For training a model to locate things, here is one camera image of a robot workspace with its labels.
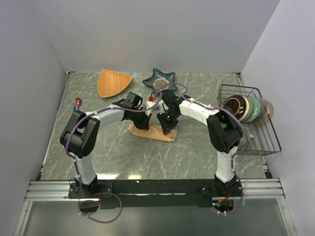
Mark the aluminium frame rail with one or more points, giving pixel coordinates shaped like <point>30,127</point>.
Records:
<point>57,191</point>

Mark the peach satin napkin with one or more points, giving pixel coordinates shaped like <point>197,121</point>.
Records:
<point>153,133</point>

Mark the orange woven shield tray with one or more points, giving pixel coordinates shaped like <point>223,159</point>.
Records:
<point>111,83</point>

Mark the iridescent spoon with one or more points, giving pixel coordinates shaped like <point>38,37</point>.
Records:
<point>78,102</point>

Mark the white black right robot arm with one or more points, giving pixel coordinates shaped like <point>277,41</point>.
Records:
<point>224,131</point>

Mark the blue star-shaped dish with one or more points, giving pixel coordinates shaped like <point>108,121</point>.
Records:
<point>160,80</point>

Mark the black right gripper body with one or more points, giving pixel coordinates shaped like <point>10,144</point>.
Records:
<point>169,119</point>

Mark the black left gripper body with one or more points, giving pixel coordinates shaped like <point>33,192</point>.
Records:
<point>140,118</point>

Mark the green plate in rack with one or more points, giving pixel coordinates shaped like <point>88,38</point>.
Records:
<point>256,108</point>

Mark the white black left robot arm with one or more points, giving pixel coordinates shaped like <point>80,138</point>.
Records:
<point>80,134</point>

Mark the black wire dish rack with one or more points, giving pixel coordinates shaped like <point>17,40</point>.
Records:
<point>264,140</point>

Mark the brown bowl in rack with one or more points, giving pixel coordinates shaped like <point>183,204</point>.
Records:
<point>239,106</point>

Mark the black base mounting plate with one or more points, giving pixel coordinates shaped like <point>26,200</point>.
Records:
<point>155,193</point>

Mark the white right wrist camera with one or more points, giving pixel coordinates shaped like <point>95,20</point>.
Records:
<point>161,107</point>

